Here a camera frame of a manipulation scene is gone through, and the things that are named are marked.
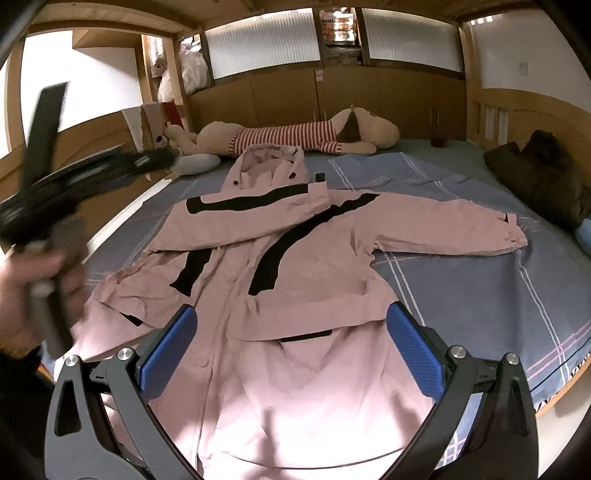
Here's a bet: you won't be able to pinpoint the blue round cushion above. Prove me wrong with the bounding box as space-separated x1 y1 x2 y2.
575 228 591 256

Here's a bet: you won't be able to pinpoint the wooden bunk bed frame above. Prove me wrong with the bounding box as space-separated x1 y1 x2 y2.
0 0 591 259

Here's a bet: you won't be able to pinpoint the small grey plush pillow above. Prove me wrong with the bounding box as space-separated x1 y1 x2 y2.
171 153 221 176

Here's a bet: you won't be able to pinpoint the blue plaid bed sheet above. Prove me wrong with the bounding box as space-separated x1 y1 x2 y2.
38 149 591 471

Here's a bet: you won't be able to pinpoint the striped plush dog toy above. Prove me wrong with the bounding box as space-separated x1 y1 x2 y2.
195 106 401 157

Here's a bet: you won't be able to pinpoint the small beige plush toy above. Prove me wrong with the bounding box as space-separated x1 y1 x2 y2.
155 124 200 155

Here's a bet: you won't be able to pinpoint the pink hooded jacket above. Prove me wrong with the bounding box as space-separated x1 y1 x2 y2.
73 145 528 479

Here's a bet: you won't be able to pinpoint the person's left hand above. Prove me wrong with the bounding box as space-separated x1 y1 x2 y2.
1 240 88 359

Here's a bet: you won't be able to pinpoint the white bags on shelf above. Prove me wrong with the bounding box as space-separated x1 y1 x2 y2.
151 48 209 103

